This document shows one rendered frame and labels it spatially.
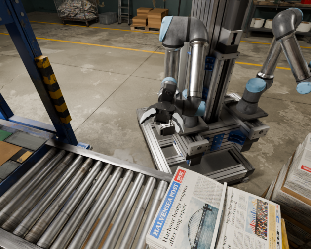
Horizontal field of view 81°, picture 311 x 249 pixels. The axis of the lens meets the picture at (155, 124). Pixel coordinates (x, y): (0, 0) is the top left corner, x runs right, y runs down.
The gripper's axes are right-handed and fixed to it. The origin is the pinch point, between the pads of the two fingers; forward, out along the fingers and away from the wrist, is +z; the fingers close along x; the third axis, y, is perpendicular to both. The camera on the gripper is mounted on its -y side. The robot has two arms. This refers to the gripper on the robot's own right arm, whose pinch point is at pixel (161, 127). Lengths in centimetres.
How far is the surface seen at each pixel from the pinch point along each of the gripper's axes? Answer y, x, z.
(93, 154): 49, 36, -19
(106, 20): 147, 265, -685
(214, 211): 17.9, -22.8, 16.1
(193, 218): 18.6, -15.6, 19.7
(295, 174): 36, -79, -23
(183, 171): 18.8, -12.0, 2.4
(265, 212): 15.1, -38.8, 14.6
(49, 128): 66, 84, -47
